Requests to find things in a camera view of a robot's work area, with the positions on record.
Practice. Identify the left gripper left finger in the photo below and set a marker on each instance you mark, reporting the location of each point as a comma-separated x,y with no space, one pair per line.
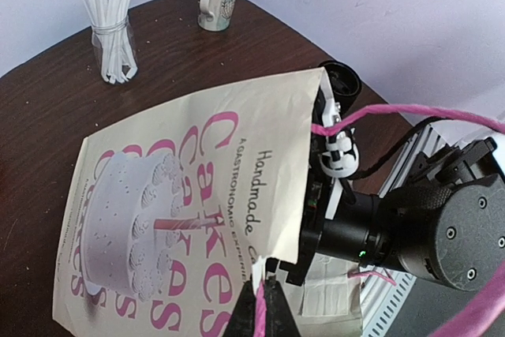
242,322

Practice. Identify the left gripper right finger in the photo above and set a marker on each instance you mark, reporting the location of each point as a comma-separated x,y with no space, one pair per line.
279,318

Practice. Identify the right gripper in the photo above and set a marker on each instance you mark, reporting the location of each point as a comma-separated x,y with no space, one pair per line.
317,195

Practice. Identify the pink paper bag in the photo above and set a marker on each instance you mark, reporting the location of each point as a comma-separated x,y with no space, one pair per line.
173,209

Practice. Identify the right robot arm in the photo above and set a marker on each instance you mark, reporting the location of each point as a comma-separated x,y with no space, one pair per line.
445,224

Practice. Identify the stack of black lids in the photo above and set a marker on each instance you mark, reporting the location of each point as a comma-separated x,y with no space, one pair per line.
346,85

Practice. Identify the glass with wrapped straws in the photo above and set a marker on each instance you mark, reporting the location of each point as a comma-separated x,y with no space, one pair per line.
112,39

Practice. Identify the front aluminium rail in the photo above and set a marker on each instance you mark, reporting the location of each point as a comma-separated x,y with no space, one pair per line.
380,300

